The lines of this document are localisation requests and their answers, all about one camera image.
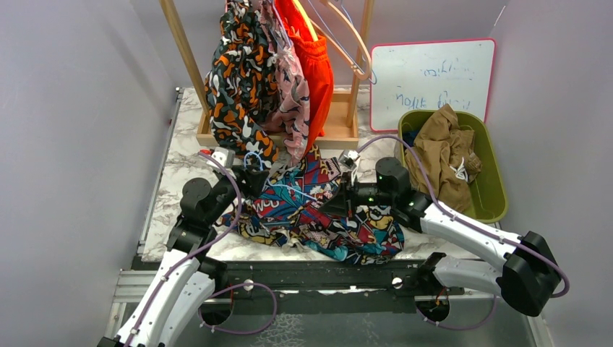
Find olive green plastic basket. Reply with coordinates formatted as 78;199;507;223
395;110;508;224

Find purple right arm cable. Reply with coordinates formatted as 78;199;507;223
356;135;571;331

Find pink framed whiteboard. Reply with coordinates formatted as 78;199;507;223
369;38;497;132

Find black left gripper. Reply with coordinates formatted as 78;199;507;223
206;165;270;225

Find wooden clothes rack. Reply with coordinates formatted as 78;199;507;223
160;0;370;150

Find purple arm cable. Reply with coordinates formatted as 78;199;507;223
121;151;278;347
356;135;571;331

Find navy blue shorts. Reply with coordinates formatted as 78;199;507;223
401;130;420;153

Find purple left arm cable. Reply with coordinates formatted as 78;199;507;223
121;151;278;347

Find cream wooden hanger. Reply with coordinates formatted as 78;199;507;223
306;0;374;82

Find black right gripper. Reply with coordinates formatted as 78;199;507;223
318;171;395;218

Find camouflage orange black garment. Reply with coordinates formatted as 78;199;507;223
205;1;279;168

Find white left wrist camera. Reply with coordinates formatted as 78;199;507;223
198;147;235;168

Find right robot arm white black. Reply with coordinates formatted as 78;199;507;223
319;157;562;317

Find pink patterned garment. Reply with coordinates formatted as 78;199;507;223
260;1;310;165

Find tan khaki shorts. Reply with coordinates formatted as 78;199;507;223
405;104;482;212

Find light blue wire hanger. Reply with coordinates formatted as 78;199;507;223
243;151;317;201
337;0;380;86

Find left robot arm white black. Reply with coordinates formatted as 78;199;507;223
98;166;268;346

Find colourful patterned shorts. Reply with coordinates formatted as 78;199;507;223
234;147;405;265

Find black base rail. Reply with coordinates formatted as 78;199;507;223
132;258;466;314

